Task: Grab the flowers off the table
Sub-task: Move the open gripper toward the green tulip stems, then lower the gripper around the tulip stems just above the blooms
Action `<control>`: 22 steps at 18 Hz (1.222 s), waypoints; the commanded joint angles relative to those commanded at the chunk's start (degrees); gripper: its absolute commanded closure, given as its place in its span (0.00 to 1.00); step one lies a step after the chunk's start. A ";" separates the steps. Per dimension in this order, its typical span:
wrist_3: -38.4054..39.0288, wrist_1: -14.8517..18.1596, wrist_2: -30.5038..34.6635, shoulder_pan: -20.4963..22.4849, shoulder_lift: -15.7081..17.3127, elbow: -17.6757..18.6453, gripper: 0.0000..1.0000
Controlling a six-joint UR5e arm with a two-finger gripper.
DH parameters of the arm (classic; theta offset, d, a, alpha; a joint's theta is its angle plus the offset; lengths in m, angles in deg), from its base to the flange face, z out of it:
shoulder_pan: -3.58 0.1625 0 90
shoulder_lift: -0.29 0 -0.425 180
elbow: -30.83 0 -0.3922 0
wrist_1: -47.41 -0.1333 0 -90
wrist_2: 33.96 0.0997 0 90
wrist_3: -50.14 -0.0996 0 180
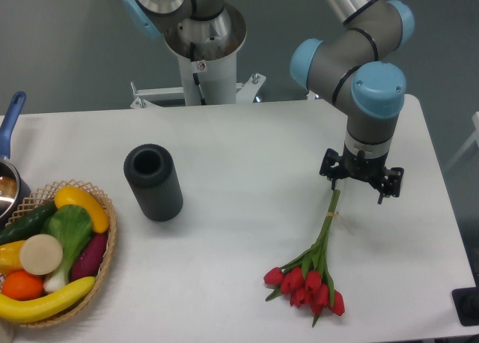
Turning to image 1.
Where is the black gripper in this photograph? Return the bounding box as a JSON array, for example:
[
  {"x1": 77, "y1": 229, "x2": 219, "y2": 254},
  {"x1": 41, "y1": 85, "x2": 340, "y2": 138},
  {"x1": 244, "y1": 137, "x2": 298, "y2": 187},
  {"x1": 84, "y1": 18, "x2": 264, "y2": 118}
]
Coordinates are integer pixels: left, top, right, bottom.
[{"x1": 319, "y1": 148, "x2": 404, "y2": 204}]

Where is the red tulip bouquet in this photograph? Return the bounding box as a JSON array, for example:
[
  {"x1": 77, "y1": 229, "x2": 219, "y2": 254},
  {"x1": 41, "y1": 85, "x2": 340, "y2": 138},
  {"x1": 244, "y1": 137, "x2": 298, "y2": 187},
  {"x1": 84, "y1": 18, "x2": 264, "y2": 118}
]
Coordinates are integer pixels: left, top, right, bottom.
[{"x1": 263, "y1": 189, "x2": 345, "y2": 327}]

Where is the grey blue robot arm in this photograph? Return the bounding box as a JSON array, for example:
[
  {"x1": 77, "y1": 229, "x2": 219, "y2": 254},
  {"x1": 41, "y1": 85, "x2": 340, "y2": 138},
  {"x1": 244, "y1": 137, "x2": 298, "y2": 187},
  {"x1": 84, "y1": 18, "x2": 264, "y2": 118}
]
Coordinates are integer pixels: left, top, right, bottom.
[{"x1": 122, "y1": 0, "x2": 415, "y2": 198}]

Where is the black device at edge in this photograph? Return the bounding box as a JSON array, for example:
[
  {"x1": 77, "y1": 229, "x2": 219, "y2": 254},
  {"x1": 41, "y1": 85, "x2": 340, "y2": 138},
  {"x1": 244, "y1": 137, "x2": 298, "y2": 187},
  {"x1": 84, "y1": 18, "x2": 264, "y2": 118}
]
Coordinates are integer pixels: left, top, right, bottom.
[{"x1": 451, "y1": 287, "x2": 478, "y2": 327}]

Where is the dark grey ribbed vase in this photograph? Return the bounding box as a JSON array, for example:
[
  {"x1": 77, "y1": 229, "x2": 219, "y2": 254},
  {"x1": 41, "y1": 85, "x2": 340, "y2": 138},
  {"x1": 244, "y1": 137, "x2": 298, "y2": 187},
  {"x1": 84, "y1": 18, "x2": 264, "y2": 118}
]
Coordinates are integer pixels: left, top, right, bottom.
[{"x1": 123, "y1": 144, "x2": 183, "y2": 222}]

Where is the purple sweet potato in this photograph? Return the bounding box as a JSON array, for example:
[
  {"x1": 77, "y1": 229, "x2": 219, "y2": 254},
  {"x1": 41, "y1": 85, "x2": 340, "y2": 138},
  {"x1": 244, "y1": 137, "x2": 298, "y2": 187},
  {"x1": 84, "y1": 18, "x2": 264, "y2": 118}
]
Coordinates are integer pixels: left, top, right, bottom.
[{"x1": 70, "y1": 234, "x2": 108, "y2": 282}]

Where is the green bok choy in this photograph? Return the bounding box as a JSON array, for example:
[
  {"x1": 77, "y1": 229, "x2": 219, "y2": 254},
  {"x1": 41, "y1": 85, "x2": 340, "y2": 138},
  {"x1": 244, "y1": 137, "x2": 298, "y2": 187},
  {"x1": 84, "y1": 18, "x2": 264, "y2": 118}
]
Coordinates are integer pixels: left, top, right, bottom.
[{"x1": 41, "y1": 204, "x2": 92, "y2": 294}]

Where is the woven wicker basket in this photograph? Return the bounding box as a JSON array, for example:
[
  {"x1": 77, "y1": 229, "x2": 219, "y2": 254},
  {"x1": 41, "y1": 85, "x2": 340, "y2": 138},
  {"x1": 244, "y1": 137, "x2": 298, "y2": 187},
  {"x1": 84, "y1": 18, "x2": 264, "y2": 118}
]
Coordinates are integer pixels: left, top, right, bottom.
[{"x1": 1, "y1": 180, "x2": 117, "y2": 328}]

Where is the beige round disc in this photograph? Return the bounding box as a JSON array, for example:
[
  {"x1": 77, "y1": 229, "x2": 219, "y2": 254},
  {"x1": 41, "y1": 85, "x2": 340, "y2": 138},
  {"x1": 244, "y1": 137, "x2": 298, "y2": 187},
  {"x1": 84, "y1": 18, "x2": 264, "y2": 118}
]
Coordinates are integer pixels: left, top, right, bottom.
[{"x1": 19, "y1": 234, "x2": 63, "y2": 276}]

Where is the green cucumber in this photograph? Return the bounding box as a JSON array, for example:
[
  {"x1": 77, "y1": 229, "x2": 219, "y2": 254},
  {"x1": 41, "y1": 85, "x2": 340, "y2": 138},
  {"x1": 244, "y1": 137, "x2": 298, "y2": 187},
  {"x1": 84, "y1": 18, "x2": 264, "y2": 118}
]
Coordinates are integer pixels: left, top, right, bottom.
[{"x1": 1, "y1": 201, "x2": 57, "y2": 245}]

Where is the orange fruit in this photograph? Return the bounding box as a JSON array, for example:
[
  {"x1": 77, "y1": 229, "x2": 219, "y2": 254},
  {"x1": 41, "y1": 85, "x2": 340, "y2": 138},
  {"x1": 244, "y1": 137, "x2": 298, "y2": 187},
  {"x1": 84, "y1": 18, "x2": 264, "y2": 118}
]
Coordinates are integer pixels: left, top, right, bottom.
[{"x1": 1, "y1": 270, "x2": 43, "y2": 301}]

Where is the yellow bell pepper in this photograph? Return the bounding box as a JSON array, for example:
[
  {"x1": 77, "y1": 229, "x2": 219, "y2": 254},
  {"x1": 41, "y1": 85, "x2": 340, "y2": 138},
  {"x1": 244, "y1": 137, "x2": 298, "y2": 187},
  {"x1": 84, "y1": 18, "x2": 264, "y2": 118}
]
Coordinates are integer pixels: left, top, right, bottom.
[{"x1": 0, "y1": 240, "x2": 25, "y2": 276}]

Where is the yellow banana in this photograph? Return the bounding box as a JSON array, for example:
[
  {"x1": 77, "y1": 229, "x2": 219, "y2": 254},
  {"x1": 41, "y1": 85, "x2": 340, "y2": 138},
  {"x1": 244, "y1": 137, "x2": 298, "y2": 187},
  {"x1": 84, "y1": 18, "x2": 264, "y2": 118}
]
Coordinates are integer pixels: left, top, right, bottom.
[{"x1": 1, "y1": 276, "x2": 96, "y2": 324}]

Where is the white frame at right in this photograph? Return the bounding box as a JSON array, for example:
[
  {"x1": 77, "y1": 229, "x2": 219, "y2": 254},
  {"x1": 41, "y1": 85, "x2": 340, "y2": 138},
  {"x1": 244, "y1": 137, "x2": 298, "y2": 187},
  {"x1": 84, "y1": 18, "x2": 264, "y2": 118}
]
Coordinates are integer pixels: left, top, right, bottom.
[{"x1": 444, "y1": 112, "x2": 478, "y2": 173}]

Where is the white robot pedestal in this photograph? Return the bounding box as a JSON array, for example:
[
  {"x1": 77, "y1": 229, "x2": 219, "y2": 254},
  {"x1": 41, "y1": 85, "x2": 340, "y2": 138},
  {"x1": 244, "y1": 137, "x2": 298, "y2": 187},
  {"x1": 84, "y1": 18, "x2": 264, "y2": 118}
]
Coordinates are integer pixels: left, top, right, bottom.
[{"x1": 129, "y1": 1, "x2": 267, "y2": 109}]

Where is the black cable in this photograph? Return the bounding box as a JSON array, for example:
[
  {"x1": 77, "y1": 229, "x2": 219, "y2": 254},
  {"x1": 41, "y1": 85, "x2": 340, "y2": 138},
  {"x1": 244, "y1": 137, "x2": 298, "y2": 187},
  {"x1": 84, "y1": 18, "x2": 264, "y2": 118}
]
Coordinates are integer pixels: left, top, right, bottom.
[{"x1": 189, "y1": 42, "x2": 207, "y2": 106}]

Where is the blue handled saucepan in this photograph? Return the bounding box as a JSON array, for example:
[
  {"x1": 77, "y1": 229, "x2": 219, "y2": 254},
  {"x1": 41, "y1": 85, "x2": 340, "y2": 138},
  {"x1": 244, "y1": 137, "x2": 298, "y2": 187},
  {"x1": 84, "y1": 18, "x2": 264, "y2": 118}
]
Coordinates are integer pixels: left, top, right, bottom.
[{"x1": 1, "y1": 91, "x2": 31, "y2": 229}]

